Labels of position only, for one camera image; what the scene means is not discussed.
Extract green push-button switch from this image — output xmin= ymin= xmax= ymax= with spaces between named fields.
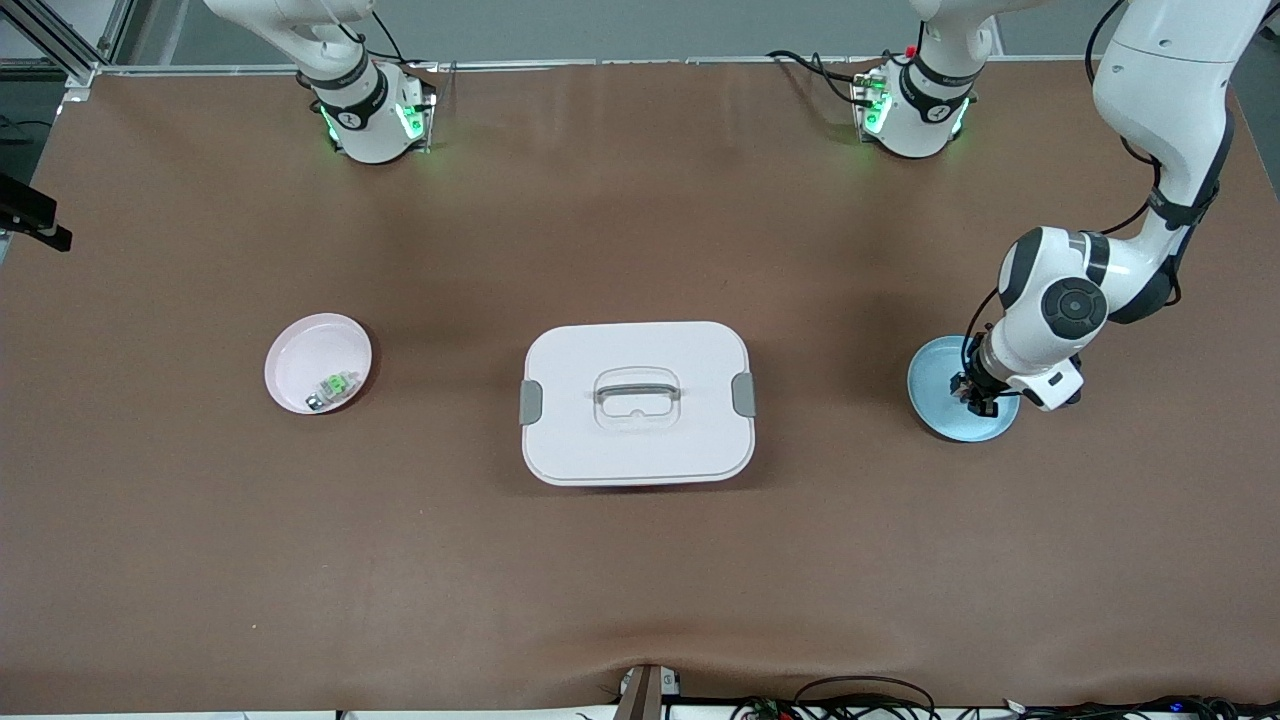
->
xmin=306 ymin=372 xmax=361 ymax=413

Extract aluminium frame post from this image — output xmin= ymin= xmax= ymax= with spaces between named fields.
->
xmin=0 ymin=0 xmax=136 ymax=106

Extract pink round plate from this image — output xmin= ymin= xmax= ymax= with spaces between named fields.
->
xmin=264 ymin=313 xmax=374 ymax=416

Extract light blue round plate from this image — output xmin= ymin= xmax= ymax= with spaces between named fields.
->
xmin=906 ymin=335 xmax=1022 ymax=444

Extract brown table mat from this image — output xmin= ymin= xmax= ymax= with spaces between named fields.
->
xmin=0 ymin=60 xmax=1280 ymax=713

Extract bundled cables with connectors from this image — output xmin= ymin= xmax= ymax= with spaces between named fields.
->
xmin=1000 ymin=693 xmax=1280 ymax=720

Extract black base cable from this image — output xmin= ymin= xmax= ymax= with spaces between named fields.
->
xmin=340 ymin=10 xmax=441 ymax=76
xmin=766 ymin=48 xmax=881 ymax=106

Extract black looped cable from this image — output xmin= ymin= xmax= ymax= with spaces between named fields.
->
xmin=793 ymin=676 xmax=938 ymax=720

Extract white lidded box grey clips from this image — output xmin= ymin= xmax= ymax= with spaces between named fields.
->
xmin=519 ymin=320 xmax=758 ymax=488

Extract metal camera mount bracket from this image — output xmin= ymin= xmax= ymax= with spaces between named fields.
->
xmin=613 ymin=663 xmax=683 ymax=720

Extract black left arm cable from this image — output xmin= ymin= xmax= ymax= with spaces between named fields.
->
xmin=960 ymin=0 xmax=1169 ymax=383

